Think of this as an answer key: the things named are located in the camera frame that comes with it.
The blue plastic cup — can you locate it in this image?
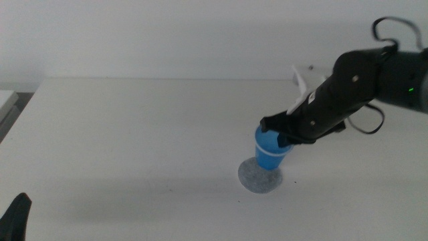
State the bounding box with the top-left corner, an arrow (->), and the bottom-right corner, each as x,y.
254,125 -> 295,171

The grey round cup mat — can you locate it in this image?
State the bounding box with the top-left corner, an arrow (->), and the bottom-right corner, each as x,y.
237,157 -> 284,195

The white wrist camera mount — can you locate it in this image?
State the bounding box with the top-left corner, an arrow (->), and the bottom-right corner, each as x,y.
286,64 -> 332,116

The thin black cable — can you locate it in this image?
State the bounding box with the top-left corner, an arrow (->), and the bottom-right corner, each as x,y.
372,16 -> 425,52
346,103 -> 386,135

